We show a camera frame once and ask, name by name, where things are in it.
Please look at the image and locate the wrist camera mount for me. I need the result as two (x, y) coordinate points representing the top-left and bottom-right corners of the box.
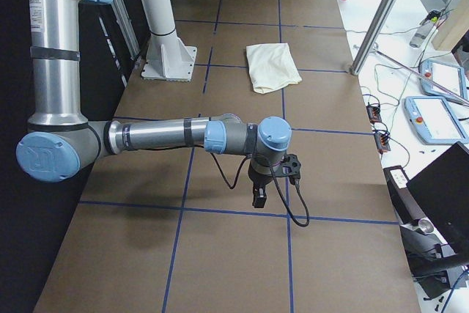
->
(276, 154), (301, 185)

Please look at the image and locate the black camera tripod mount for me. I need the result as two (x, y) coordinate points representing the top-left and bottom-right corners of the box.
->
(383, 166), (468, 299)

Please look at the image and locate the near blue teach pendant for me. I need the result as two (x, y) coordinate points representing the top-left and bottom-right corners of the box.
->
(404, 96), (468, 145)

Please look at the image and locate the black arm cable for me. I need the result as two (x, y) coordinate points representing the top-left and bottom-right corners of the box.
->
(210, 151), (311, 228)

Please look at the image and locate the blue teach pendant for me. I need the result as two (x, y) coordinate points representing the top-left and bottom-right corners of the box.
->
(419, 59), (468, 99)
(404, 96), (468, 145)

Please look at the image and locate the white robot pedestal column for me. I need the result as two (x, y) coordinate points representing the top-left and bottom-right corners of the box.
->
(141, 0), (197, 82)

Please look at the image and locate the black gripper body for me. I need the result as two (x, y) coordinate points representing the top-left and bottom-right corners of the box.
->
(248, 161), (273, 196)

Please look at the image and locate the cream long-sleeve cat shirt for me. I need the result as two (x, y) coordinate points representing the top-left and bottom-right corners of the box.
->
(246, 43), (302, 94)

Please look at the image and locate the far blue teach pendant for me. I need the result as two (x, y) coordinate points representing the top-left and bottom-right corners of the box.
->
(419, 59), (468, 99)

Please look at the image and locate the aluminium frame post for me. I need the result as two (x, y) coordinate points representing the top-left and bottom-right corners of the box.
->
(350, 0), (396, 76)

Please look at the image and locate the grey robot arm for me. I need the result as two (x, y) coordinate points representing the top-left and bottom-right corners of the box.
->
(16, 0), (300, 208)

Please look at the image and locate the black laptop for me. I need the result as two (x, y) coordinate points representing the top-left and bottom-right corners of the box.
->
(407, 142), (468, 253)

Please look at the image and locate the long metal grabber stick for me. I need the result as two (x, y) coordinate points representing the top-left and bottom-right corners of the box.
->
(373, 48), (469, 105)

